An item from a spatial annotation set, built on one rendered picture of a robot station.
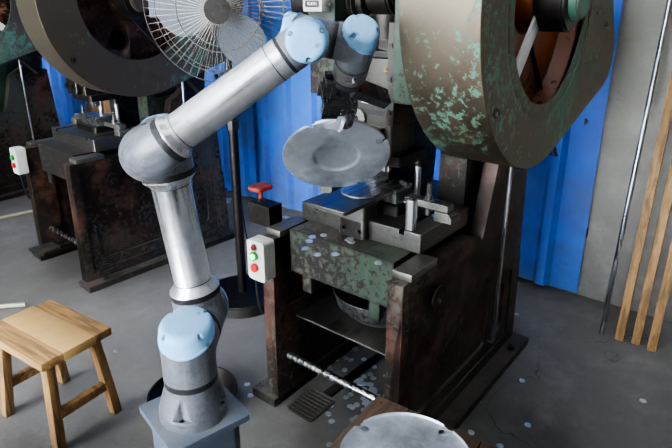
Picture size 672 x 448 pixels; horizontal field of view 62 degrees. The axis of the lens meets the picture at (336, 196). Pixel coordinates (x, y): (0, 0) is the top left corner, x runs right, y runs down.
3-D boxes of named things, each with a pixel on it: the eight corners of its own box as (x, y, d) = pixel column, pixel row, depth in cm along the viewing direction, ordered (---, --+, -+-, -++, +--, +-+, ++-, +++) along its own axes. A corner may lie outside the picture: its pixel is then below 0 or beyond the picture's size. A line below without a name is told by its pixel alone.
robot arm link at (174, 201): (173, 358, 129) (113, 127, 111) (188, 323, 143) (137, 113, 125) (225, 352, 129) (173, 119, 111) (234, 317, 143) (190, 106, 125)
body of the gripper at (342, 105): (316, 95, 134) (323, 62, 123) (350, 94, 136) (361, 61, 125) (320, 122, 130) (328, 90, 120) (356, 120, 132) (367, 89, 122)
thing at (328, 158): (261, 144, 145) (261, 142, 145) (315, 198, 166) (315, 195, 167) (362, 105, 134) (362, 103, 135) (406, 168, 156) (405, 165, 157)
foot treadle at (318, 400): (311, 435, 165) (310, 420, 164) (286, 420, 171) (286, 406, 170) (414, 345, 209) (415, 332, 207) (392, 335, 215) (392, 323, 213)
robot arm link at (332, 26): (283, 9, 104) (340, 22, 105) (286, 8, 115) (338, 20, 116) (275, 52, 107) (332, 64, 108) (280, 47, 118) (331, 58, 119)
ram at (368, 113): (382, 160, 161) (385, 54, 151) (341, 152, 169) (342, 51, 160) (414, 149, 173) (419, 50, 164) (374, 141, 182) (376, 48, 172)
